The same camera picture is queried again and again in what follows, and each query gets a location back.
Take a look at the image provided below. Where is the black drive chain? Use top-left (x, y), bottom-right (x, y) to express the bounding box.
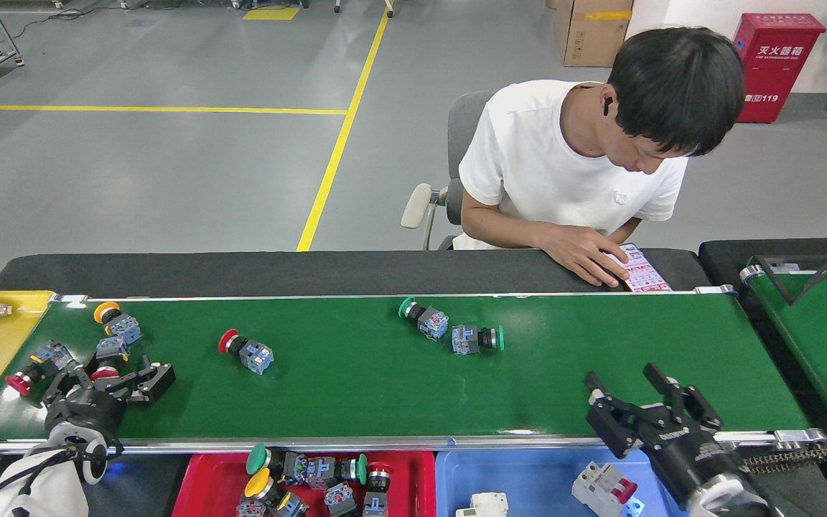
top-left (740, 445), bottom-right (827, 475)

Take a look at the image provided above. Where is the blue plastic tray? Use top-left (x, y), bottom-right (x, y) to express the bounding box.
top-left (434, 449), bottom-right (698, 517)

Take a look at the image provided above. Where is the cardboard box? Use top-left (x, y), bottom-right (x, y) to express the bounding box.
top-left (553, 0), bottom-right (633, 67)

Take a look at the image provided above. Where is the white circuit breaker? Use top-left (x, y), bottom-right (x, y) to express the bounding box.
top-left (454, 491), bottom-right (510, 517)
top-left (571, 461), bottom-right (646, 517)

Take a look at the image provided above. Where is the red plastic tray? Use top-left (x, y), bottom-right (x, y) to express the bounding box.
top-left (172, 450), bottom-right (437, 517)

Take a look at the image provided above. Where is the black cable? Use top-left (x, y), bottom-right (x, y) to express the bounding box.
top-left (754, 244), bottom-right (827, 306)

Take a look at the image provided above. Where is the person's right hand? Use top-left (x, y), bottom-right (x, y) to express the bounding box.
top-left (539, 223), bottom-right (631, 288)

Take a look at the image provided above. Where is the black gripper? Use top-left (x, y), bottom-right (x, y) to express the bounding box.
top-left (44, 358), bottom-right (176, 439)
top-left (584, 363), bottom-right (744, 503)

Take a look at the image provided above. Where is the red fire extinguisher cabinet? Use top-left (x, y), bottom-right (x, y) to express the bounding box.
top-left (733, 12), bottom-right (827, 124)

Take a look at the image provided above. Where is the person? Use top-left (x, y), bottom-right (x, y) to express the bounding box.
top-left (452, 27), bottom-right (747, 288)

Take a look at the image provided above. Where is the short green conveyor belt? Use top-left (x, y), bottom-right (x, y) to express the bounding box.
top-left (739, 255), bottom-right (827, 435)

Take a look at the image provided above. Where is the grey office chair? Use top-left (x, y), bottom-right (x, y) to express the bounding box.
top-left (401, 90), bottom-right (497, 251)

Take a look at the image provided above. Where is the smartphone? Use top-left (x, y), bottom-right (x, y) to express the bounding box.
top-left (611, 243), bottom-right (673, 293)

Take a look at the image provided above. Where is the long green conveyor belt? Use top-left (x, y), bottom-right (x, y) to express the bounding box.
top-left (0, 287), bottom-right (827, 460)

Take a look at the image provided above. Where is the yellow push button switch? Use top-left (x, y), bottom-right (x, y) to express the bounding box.
top-left (243, 469), bottom-right (308, 517)
top-left (93, 301), bottom-right (143, 345)

